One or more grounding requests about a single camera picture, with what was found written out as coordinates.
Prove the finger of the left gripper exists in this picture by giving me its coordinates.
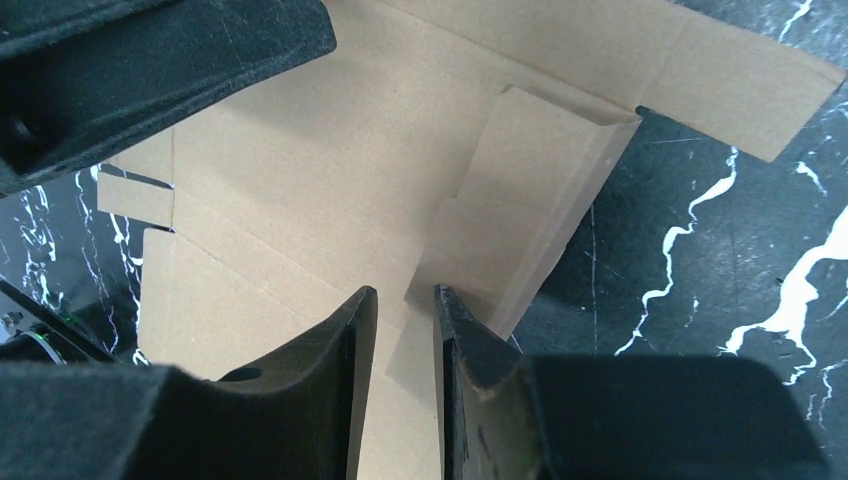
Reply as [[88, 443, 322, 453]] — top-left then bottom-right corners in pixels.
[[1, 1, 337, 196]]

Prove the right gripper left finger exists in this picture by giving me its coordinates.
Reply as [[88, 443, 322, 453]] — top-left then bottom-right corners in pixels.
[[1, 286, 377, 479]]

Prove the brown cardboard box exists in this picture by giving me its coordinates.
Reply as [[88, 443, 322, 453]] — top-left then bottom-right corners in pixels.
[[98, 1, 847, 479]]

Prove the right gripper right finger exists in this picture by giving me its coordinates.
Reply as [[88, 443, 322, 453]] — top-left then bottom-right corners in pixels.
[[434, 285, 832, 479]]

